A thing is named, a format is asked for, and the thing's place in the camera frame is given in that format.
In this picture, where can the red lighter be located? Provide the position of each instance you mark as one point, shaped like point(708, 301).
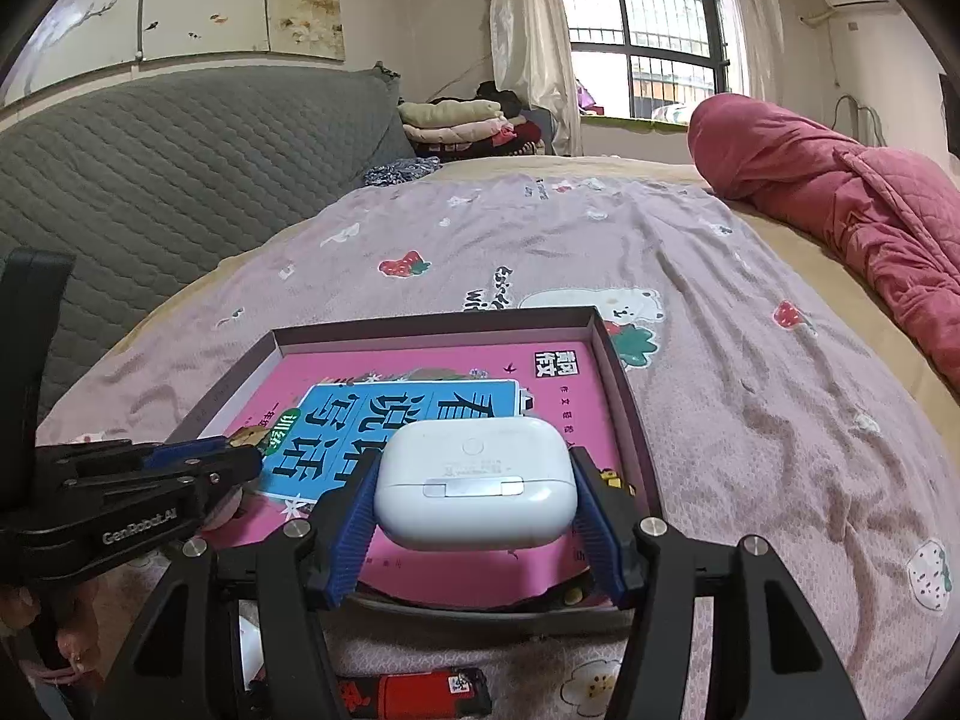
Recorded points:
point(445, 693)

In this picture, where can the person's hand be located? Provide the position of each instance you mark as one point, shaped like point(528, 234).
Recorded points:
point(72, 630)

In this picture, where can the pink and blue book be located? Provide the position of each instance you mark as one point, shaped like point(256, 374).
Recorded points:
point(315, 414)

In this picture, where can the blue patterned cloth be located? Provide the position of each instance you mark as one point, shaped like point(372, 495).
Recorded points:
point(401, 171)

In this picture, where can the white earbuds case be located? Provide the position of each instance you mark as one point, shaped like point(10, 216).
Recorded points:
point(482, 484)

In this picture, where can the dark cardboard box tray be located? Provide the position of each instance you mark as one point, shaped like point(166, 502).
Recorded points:
point(621, 343)

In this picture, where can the grey quilted headboard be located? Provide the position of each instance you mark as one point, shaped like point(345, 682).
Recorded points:
point(152, 183)

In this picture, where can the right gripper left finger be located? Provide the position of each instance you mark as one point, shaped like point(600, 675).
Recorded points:
point(182, 658)

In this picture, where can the white curtain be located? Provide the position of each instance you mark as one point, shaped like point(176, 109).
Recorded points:
point(531, 55)
point(754, 44)

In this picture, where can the pink printed bed sheet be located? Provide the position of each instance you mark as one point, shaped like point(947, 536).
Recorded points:
point(764, 412)

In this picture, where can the white curtain left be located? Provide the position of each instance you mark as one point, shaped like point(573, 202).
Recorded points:
point(531, 55)

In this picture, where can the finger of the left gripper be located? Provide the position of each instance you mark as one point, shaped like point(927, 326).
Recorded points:
point(210, 479)
point(184, 453)

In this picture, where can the stack of folded clothes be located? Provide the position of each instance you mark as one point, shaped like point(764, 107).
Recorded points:
point(495, 122)

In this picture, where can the window with black frame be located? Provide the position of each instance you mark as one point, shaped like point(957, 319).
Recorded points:
point(646, 60)

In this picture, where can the floral wall painting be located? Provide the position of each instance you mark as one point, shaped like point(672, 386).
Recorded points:
point(79, 36)

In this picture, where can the red quilted blanket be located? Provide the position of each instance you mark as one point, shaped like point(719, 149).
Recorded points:
point(889, 215)

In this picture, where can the white curtain right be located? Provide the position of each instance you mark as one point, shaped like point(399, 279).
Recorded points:
point(754, 44)

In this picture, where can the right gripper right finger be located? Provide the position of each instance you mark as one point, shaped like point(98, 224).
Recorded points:
point(771, 658)

